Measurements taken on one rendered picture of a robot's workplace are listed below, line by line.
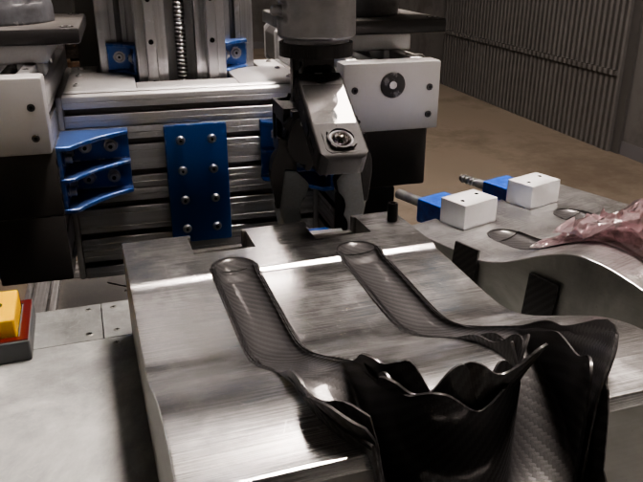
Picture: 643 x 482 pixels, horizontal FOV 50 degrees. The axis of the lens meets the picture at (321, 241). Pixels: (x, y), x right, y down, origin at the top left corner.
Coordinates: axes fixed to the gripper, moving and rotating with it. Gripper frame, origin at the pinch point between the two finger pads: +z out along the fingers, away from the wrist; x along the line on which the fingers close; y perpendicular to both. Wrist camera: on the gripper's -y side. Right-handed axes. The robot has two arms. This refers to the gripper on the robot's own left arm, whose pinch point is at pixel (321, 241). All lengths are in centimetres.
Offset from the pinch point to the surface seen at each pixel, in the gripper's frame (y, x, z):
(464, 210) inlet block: -3.0, -14.6, -3.0
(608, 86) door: 297, -254, 47
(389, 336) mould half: -26.9, 2.3, -4.2
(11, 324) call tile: -7.9, 29.4, 1.4
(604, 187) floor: 228, -209, 85
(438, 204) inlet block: 1.6, -13.7, -2.3
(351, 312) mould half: -22.2, 3.5, -3.7
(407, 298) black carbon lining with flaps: -20.6, -1.4, -3.4
